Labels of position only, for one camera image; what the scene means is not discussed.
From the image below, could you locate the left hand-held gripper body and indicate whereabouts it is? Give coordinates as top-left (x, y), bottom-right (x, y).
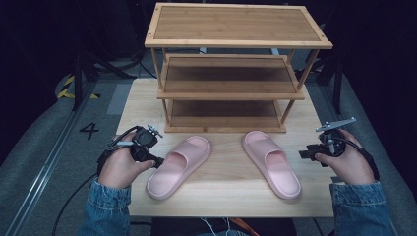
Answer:
top-left (130, 124), bottom-right (164, 162)

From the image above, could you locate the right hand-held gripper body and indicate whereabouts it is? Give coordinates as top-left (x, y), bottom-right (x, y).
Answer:
top-left (315, 116), bottom-right (357, 158)

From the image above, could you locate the pink slipper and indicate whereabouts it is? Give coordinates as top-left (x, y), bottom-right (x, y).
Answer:
top-left (146, 135), bottom-right (213, 202)
top-left (241, 130), bottom-right (303, 201)

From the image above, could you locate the wooden shoe rack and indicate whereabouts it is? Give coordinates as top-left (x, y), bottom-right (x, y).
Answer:
top-left (144, 2), bottom-right (334, 134)

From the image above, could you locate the person's right hand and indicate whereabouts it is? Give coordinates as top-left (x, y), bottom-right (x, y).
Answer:
top-left (314, 129), bottom-right (377, 186)

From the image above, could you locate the person's left hand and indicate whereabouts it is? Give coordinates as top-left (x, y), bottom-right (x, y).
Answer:
top-left (97, 132), bottom-right (156, 190)

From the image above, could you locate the black metal stand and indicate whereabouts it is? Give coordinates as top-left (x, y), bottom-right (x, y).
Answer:
top-left (294, 48), bottom-right (345, 116)
top-left (71, 42), bottom-right (137, 112)

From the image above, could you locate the person's dark lap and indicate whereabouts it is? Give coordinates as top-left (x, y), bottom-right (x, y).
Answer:
top-left (150, 217), bottom-right (298, 236)

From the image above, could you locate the yellow black floor tape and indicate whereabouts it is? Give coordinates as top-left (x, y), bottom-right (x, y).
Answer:
top-left (56, 75), bottom-right (101, 100)

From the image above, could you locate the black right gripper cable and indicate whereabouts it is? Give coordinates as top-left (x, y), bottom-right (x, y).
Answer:
top-left (330, 137), bottom-right (382, 182)

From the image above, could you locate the white cord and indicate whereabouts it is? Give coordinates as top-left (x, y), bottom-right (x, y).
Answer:
top-left (200, 217), bottom-right (232, 236)

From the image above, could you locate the orange strap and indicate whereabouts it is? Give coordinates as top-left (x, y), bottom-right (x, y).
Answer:
top-left (229, 217), bottom-right (261, 236)

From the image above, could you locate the metal floor rail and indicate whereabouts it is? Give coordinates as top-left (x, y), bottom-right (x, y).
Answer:
top-left (3, 82), bottom-right (97, 236)

